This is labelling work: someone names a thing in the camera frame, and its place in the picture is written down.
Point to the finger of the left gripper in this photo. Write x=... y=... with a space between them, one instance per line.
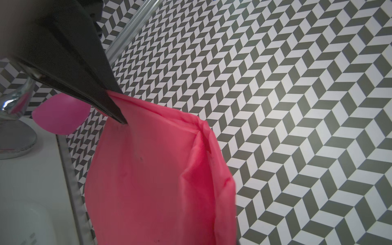
x=56 y=37
x=79 y=86

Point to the pink bunny raincoat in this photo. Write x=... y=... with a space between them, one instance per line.
x=160 y=179

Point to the white plastic basket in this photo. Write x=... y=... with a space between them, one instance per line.
x=24 y=223

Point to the chrome glass holder stand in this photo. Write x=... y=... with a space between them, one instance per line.
x=17 y=138

